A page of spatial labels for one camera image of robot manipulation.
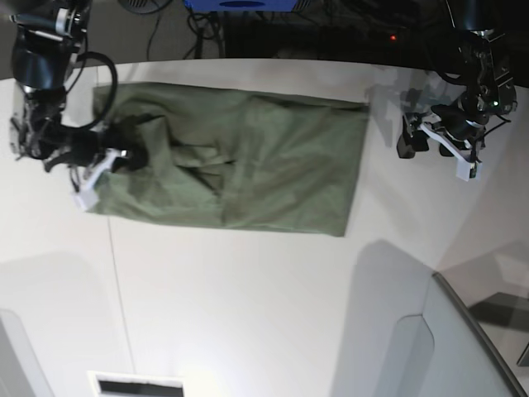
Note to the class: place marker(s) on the blue box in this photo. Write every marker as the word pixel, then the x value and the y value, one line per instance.
pixel 246 5

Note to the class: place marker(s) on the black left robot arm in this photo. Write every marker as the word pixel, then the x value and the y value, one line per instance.
pixel 489 92

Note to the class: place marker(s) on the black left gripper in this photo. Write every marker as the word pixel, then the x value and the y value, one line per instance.
pixel 458 132

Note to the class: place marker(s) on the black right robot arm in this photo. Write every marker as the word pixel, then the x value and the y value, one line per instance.
pixel 51 39

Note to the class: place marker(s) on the green t-shirt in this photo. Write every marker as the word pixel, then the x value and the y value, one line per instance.
pixel 236 159

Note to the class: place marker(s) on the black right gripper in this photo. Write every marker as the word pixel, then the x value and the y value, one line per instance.
pixel 84 148

